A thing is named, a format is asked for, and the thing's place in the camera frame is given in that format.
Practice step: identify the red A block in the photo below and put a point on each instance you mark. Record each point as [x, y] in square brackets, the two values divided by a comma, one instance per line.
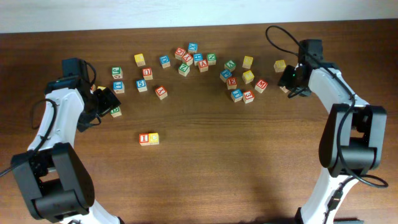
[203, 65]

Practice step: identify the blue 5 block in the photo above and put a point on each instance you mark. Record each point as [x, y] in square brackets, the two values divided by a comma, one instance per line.
[141, 85]

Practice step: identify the red X block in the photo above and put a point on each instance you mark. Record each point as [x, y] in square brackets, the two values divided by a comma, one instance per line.
[187, 59]

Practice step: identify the blue L block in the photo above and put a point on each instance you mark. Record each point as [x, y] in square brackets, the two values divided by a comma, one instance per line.
[118, 87]

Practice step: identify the red 3 block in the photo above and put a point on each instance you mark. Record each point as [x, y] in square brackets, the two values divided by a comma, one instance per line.
[248, 96]

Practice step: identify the yellow S block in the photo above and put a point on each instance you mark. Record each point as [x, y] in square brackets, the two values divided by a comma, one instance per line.
[279, 66]

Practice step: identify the yellow block centre right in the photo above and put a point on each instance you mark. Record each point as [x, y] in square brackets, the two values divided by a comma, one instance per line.
[248, 77]

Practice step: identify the red I block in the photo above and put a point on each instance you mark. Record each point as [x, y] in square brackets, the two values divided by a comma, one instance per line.
[144, 139]

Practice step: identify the red M block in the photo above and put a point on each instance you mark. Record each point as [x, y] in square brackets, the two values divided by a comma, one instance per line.
[260, 86]

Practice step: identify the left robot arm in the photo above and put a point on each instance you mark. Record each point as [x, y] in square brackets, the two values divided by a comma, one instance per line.
[51, 178]

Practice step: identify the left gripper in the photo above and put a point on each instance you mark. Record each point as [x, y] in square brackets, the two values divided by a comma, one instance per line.
[108, 99]

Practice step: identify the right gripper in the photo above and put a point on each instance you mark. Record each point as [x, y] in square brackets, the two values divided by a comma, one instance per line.
[285, 81]

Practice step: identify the green N block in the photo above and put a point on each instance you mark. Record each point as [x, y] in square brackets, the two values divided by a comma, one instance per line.
[211, 59]

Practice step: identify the red K block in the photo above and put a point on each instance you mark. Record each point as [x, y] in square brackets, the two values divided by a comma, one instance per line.
[161, 92]

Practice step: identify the yellow block under gripper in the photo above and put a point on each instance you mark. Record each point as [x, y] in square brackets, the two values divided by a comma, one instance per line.
[101, 88]

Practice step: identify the green R block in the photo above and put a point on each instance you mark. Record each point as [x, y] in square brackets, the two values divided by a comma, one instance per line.
[284, 89]

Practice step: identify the blue P block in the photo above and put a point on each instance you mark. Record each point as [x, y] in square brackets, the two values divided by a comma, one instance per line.
[225, 74]

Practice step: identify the green Z block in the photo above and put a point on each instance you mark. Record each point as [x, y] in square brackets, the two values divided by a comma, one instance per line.
[184, 69]

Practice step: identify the green V block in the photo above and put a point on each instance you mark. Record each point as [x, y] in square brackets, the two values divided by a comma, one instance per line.
[230, 65]

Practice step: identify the red E block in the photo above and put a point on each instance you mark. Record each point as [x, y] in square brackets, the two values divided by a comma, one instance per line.
[231, 83]

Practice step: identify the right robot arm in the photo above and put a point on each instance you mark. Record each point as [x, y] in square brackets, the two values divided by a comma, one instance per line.
[351, 143]

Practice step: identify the blue 1 block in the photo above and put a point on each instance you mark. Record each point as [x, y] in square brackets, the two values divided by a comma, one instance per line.
[236, 95]

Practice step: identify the blue D block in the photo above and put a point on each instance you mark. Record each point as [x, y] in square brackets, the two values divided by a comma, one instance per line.
[164, 61]

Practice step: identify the red U block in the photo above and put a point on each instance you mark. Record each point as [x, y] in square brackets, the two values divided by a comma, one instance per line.
[147, 73]

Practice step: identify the yellow block upper left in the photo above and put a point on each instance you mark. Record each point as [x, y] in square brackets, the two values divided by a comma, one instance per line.
[139, 59]

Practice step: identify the yellow block upper right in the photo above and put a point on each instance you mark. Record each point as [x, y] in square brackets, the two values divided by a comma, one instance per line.
[247, 62]

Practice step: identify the red G block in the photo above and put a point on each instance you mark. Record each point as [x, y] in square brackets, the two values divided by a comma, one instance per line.
[179, 53]

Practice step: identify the blue H block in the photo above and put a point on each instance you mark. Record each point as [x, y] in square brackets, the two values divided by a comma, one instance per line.
[196, 58]

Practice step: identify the green J block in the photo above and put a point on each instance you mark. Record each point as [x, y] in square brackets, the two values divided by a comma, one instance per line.
[117, 73]

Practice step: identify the yellow C block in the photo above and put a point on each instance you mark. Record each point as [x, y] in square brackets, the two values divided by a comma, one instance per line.
[154, 139]

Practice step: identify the green 8 block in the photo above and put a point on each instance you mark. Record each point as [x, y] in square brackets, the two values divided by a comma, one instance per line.
[116, 112]

